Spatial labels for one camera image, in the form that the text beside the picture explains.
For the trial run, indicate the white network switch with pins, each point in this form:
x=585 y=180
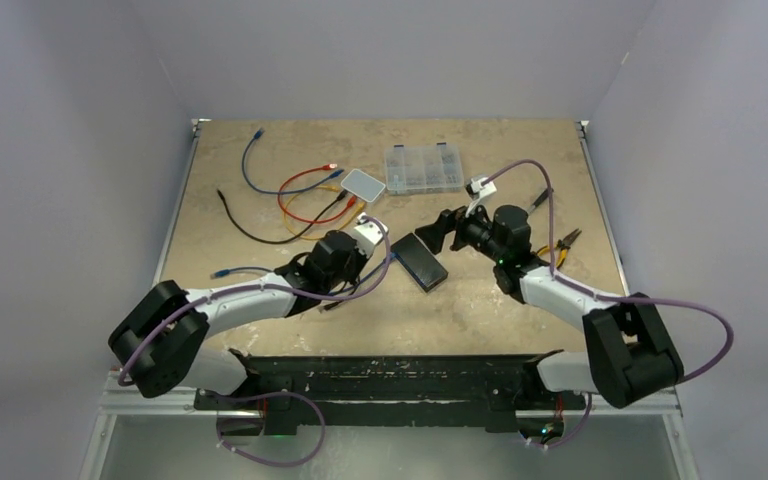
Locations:
x=363 y=185

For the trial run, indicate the black rectangular box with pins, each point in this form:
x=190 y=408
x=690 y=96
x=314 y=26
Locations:
x=419 y=262

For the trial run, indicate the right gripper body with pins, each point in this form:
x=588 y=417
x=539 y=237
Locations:
x=470 y=230

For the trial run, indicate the clear plastic organizer box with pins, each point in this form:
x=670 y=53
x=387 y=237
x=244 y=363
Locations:
x=428 y=169

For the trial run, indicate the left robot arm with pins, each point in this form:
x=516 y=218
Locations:
x=160 y=343

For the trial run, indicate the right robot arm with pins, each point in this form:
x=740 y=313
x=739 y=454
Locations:
x=628 y=352

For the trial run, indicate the hammer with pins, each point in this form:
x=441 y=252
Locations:
x=539 y=200

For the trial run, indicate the black mounting base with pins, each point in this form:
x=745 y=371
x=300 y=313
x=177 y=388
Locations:
x=395 y=391

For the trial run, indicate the yellow handled pliers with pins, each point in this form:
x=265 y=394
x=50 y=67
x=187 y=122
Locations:
x=561 y=248

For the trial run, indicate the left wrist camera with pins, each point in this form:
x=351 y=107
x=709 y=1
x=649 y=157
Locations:
x=368 y=236

